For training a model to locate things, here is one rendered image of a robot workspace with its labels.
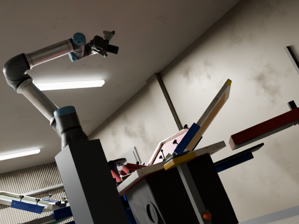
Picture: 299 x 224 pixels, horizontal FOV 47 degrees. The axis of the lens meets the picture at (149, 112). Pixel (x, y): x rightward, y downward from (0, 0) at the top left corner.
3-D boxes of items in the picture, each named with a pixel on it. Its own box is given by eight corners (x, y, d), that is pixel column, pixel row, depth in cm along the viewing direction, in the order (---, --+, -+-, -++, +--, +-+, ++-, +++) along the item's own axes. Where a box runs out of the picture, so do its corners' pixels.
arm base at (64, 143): (69, 144, 168) (63, 126, 170) (58, 155, 178) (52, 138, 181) (95, 139, 178) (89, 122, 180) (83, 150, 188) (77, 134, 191)
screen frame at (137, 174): (226, 146, 205) (224, 140, 206) (138, 177, 181) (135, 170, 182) (177, 175, 273) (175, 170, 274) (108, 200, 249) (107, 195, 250)
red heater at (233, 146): (292, 127, 328) (286, 116, 331) (305, 118, 284) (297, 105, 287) (232, 152, 333) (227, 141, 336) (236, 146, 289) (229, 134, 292)
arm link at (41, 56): (-4, 56, 181) (81, 26, 199) (-1, 66, 191) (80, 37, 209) (5, 74, 179) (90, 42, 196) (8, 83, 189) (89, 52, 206)
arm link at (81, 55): (66, 45, 205) (83, 38, 209) (66, 54, 215) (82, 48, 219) (73, 55, 203) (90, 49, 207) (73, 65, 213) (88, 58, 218)
